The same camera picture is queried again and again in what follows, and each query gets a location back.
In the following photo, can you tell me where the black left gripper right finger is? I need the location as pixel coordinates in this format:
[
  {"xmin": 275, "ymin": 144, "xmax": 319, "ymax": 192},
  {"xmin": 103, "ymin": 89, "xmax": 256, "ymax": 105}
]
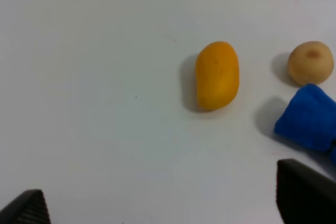
[{"xmin": 276, "ymin": 159, "xmax": 335, "ymax": 224}]

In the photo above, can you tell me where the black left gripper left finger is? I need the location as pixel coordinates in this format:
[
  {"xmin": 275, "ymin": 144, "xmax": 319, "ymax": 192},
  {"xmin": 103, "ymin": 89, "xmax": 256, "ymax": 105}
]
[{"xmin": 1, "ymin": 189, "xmax": 50, "ymax": 224}]

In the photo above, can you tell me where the orange mango fruit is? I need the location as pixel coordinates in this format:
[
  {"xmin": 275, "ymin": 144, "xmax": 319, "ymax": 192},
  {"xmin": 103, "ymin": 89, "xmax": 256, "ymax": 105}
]
[{"xmin": 195, "ymin": 41, "xmax": 239, "ymax": 111}]

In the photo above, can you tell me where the blue crumpled cloth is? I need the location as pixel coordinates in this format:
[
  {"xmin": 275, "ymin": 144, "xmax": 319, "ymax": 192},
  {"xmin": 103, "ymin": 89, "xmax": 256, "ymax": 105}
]
[{"xmin": 274, "ymin": 84, "xmax": 335, "ymax": 163}]

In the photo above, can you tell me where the beige round fruit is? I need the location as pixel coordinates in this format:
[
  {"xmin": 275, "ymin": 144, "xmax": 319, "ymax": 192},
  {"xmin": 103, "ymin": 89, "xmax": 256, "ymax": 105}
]
[{"xmin": 287, "ymin": 41, "xmax": 334, "ymax": 86}]

